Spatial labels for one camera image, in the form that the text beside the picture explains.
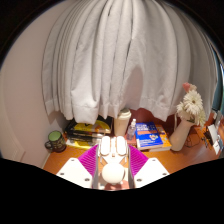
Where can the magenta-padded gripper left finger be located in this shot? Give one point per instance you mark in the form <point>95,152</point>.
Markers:
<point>71,170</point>

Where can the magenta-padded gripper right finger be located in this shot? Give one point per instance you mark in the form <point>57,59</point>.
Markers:
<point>151,170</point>

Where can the dark mug with green inside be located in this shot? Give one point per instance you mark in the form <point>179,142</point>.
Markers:
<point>56,141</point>

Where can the dark book with white pages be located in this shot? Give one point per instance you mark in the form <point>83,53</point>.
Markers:
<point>83,139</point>

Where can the orange book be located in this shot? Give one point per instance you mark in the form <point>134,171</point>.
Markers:
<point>166,140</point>

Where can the red book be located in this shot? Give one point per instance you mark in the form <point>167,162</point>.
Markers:
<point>132,141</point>

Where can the blue book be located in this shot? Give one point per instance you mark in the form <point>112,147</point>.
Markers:
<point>148,135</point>

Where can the thin dark book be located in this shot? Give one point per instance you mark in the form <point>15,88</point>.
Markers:
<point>83,134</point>

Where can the clear spray bottle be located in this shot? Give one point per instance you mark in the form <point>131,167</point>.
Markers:
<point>131,131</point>

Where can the cream ceramic vase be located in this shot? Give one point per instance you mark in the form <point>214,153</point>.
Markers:
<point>180,135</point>

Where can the yellow and black book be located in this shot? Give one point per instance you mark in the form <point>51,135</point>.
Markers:
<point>90,127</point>

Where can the cream tumbler with lid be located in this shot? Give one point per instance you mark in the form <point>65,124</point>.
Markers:
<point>121,123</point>

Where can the white flower bunch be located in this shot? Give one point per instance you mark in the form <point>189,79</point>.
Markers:
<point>192,103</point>

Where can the white pleated curtain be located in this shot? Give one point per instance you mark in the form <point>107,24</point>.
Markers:
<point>126,56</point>

